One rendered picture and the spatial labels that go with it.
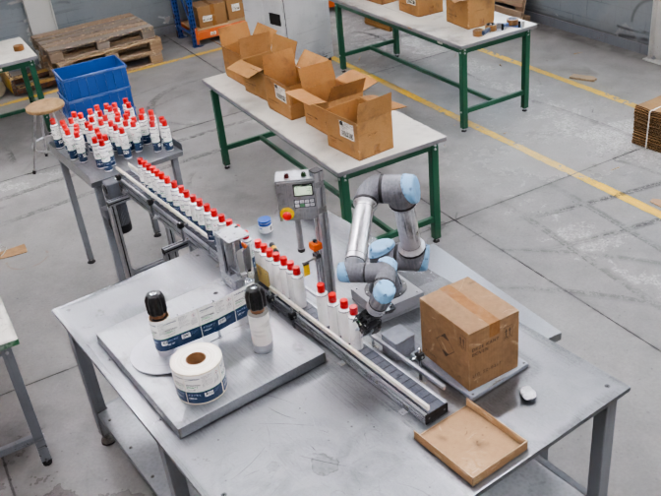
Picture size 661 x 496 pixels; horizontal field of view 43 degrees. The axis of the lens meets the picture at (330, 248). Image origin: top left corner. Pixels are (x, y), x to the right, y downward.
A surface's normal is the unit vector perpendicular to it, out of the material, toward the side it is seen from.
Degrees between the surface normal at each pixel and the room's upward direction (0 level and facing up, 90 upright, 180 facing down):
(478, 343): 90
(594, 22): 90
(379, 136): 89
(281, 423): 0
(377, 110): 100
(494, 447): 0
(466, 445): 0
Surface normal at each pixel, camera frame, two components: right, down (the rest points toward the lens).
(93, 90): 0.47, 0.42
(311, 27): 0.65, 0.33
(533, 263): -0.10, -0.85
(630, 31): -0.87, 0.33
